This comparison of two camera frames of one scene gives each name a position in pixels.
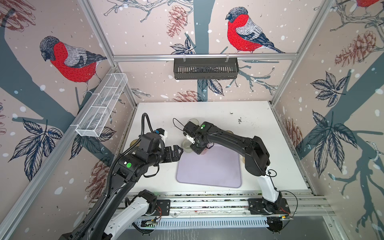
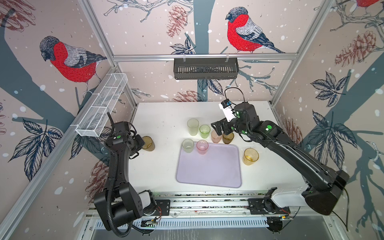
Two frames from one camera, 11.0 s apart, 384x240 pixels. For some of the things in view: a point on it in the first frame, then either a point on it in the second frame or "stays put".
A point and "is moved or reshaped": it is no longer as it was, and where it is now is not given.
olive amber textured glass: [133, 142] is moved or reshaped
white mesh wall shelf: [93, 123] stays put
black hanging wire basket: [184, 70] stays put
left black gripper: [170, 157] -> [140, 140]
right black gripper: [196, 149] -> [225, 124]
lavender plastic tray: [220, 166] stays put
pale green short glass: [186, 145] stays put
